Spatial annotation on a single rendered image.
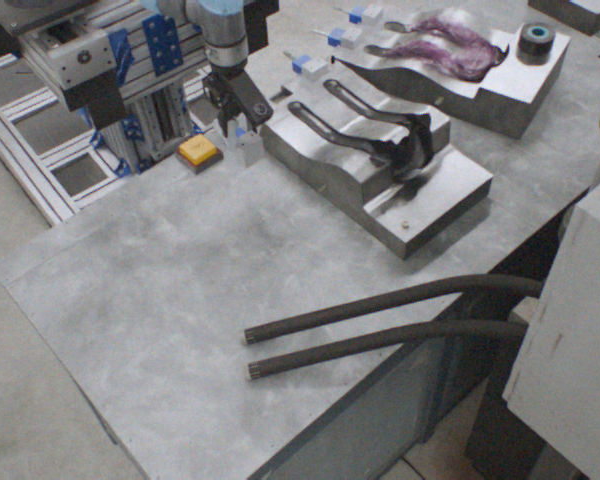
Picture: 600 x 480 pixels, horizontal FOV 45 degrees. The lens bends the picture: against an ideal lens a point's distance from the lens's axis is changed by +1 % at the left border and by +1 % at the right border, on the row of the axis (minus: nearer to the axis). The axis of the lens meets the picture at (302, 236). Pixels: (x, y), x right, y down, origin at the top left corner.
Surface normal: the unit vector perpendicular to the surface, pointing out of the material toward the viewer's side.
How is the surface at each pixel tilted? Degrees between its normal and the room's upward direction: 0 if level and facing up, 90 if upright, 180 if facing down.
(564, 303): 90
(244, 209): 0
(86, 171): 0
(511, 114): 90
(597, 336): 90
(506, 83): 0
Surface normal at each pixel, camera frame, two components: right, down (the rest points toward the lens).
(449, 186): -0.04, -0.62
